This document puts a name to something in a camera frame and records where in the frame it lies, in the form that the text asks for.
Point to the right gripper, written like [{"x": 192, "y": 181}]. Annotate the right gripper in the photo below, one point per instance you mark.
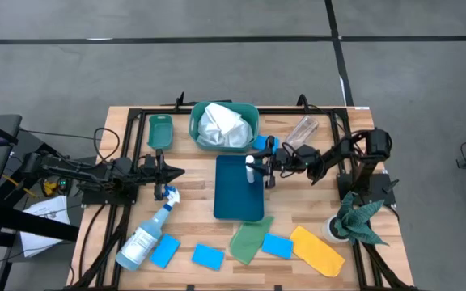
[{"x": 297, "y": 159}]

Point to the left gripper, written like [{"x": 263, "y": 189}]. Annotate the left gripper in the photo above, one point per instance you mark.
[{"x": 150, "y": 165}]

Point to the small white labelled bottle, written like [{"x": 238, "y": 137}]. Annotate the small white labelled bottle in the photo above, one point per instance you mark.
[{"x": 250, "y": 174}]

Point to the white cloth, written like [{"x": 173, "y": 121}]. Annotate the white cloth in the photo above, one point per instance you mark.
[{"x": 223, "y": 127}]

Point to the clear spray bottle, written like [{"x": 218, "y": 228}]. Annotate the clear spray bottle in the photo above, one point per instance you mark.
[{"x": 302, "y": 129}]

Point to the spray bottle with blue liquid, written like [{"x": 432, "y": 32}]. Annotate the spray bottle with blue liquid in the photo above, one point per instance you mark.
[{"x": 144, "y": 238}]

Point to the blue rectangular sponge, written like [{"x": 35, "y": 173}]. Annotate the blue rectangular sponge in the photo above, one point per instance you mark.
[
  {"x": 277, "y": 245},
  {"x": 208, "y": 256},
  {"x": 164, "y": 251}
]

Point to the green microfibre cloth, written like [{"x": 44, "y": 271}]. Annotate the green microfibre cloth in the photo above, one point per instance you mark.
[{"x": 249, "y": 240}]

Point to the yellow cloth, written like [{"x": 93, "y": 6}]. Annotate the yellow cloth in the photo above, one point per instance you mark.
[{"x": 316, "y": 252}]

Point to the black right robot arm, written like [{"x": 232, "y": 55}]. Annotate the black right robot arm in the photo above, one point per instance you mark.
[{"x": 378, "y": 141}]

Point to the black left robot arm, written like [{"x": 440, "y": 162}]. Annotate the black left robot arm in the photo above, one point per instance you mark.
[{"x": 95, "y": 175}]

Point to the blue sponge with wavy edge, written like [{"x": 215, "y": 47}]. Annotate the blue sponge with wavy edge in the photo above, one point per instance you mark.
[{"x": 259, "y": 143}]

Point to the small teal plastic basket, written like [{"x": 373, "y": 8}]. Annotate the small teal plastic basket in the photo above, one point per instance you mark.
[{"x": 160, "y": 133}]

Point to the dark blue plastic bin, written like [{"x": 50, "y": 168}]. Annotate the dark blue plastic bin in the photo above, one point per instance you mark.
[{"x": 235, "y": 194}]

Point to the large teal plastic basin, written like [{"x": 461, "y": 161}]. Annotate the large teal plastic basin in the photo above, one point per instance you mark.
[{"x": 193, "y": 121}]

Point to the artificial plant in white pot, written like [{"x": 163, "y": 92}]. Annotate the artificial plant in white pot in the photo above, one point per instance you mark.
[{"x": 354, "y": 222}]

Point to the yellow and black tool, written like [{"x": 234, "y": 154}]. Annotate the yellow and black tool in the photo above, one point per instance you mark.
[{"x": 49, "y": 188}]

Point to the white paper sheet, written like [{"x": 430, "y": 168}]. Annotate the white paper sheet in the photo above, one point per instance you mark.
[{"x": 43, "y": 242}]

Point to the black aluminium table frame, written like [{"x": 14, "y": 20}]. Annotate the black aluminium table frame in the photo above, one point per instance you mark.
[{"x": 289, "y": 110}]

